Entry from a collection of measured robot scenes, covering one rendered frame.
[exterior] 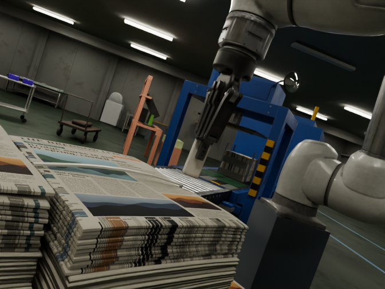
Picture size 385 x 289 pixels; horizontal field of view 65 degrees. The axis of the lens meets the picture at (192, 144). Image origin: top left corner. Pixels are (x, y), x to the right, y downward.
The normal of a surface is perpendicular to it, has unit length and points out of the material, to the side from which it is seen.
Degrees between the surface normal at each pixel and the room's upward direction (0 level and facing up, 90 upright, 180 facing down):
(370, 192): 101
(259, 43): 92
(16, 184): 1
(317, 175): 87
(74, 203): 2
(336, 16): 149
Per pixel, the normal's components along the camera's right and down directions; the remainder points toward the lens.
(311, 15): -0.65, 0.70
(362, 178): -0.72, 0.01
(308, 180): -0.58, -0.11
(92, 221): 0.34, -0.92
